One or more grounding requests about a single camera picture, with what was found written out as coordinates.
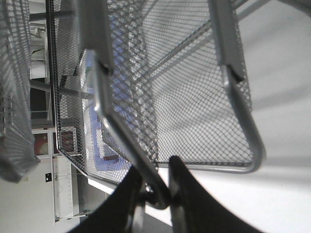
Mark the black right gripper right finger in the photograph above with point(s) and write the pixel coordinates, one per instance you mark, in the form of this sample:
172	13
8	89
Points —
194	210

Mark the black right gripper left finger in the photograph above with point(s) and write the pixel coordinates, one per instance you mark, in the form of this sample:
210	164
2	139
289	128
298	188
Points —
122	212

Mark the silver mesh tray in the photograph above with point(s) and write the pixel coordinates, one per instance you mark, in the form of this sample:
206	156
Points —
17	155
170	80

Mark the blue plastic tray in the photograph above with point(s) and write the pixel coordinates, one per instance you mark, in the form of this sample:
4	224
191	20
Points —
104	159

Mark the silver mesh top tray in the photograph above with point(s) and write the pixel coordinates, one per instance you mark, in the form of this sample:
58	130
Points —
17	155

